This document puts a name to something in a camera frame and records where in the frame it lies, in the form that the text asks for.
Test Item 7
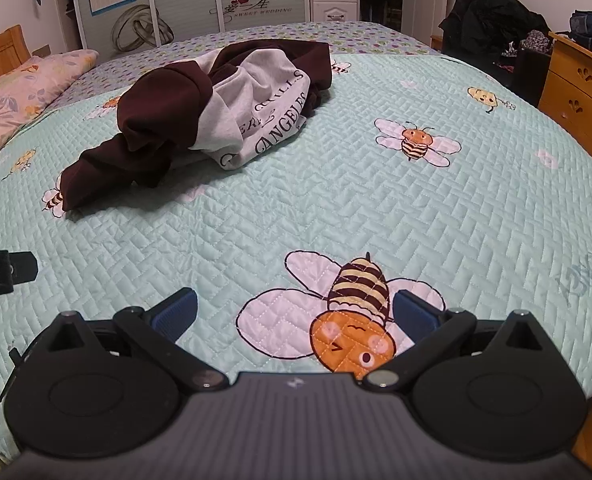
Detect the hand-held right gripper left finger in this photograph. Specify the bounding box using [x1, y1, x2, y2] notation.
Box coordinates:
[41, 287, 229, 394]

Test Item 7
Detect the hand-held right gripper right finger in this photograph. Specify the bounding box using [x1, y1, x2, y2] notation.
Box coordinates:
[362, 289, 559, 394]

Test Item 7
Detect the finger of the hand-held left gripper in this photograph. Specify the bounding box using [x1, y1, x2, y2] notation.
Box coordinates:
[8, 251, 39, 283]

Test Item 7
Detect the grey and brown sweatshirt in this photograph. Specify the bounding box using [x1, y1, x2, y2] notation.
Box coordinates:
[58, 39, 334, 212]

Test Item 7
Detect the pile of black clothes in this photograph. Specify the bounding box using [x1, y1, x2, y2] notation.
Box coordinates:
[438, 0, 552, 106]

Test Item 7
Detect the bee print quilted bedspread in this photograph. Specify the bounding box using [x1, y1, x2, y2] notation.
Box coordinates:
[0, 52, 592, 461]

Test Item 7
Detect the pink floral pillow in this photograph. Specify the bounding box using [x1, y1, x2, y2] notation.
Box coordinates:
[0, 50, 99, 181]

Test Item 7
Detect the wooden headboard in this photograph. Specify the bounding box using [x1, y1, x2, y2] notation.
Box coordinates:
[0, 25, 32, 93]

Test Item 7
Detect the wooden desk with drawers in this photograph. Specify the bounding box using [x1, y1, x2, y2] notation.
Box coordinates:
[538, 31, 592, 161]

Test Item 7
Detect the sliding door wardrobe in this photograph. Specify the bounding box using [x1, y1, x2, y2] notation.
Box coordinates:
[68, 0, 312, 53]

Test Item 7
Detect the patterned garment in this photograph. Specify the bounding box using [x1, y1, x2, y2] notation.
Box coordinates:
[501, 30, 554, 58]

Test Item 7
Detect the white door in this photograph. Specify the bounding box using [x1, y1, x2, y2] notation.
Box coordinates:
[401, 0, 452, 53]

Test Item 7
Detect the black cable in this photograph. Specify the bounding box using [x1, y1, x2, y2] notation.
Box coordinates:
[0, 347, 27, 421]

